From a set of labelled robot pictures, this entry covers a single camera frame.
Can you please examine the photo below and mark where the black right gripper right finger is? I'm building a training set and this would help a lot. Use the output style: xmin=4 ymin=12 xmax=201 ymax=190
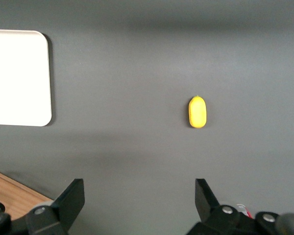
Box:
xmin=186 ymin=178 xmax=257 ymax=235

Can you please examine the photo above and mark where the red can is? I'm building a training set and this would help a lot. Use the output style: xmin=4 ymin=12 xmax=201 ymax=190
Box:
xmin=236 ymin=203 xmax=253 ymax=219

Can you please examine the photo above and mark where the yellow oval toy lemon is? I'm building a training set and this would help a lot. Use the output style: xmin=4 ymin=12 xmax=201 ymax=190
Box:
xmin=188 ymin=95 xmax=207 ymax=129

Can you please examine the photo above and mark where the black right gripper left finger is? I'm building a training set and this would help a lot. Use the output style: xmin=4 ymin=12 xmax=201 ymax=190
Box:
xmin=25 ymin=178 xmax=85 ymax=235

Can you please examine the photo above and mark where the white rectangular tray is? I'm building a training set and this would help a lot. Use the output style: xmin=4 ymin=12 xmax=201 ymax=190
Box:
xmin=0 ymin=29 xmax=52 ymax=127

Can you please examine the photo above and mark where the wooden two-drawer cabinet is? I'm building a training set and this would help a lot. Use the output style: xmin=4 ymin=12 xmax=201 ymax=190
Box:
xmin=0 ymin=167 xmax=53 ymax=221

